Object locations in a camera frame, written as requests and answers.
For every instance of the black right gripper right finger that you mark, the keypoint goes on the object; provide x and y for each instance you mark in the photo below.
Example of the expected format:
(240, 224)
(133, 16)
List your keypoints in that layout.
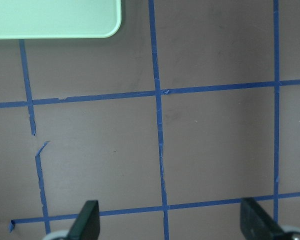
(256, 223)

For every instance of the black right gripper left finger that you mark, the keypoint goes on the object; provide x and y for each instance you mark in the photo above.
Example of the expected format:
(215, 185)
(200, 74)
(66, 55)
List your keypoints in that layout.
(87, 224)

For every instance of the light green plastic tray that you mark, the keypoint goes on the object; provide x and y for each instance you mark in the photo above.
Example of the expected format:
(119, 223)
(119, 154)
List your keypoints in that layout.
(59, 19)

